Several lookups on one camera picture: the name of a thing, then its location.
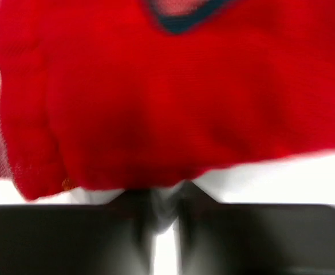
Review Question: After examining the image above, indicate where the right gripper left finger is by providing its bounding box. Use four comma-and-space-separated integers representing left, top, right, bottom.
0, 191, 154, 275

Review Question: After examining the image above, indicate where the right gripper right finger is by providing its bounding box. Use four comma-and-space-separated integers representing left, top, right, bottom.
178, 183, 335, 274

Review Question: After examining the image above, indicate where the red printed pillowcase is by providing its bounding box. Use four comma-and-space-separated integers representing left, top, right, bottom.
0, 1, 335, 201

